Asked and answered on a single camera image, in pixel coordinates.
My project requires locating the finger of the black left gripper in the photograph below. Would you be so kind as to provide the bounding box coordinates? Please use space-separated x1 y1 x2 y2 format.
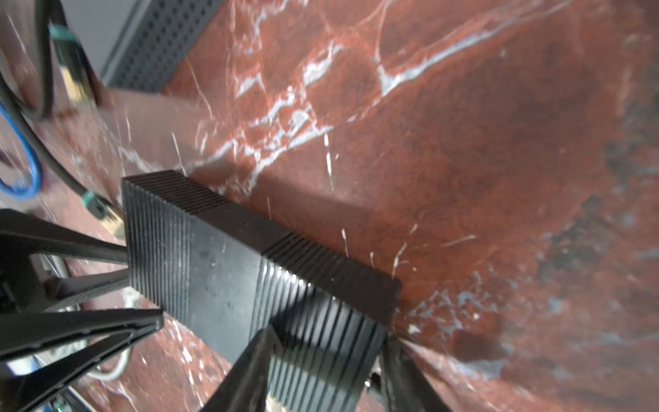
1 209 129 312
1 309 164 411

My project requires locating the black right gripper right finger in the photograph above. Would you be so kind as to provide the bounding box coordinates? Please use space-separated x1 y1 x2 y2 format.
379 336 451 412

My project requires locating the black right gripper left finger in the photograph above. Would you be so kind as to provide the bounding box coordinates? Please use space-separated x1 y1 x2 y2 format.
201 325 281 412

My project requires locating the black ribbed router box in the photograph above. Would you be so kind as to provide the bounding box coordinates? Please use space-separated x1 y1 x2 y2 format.
122 170 402 411

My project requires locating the blue cable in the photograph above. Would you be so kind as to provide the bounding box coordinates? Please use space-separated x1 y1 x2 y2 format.
0 100 43 201

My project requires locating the black cable with green plug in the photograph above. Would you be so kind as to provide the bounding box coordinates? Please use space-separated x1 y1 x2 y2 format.
0 71 125 240

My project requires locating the dark grey network switch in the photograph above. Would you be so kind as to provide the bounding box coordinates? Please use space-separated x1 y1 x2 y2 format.
62 0 222 94

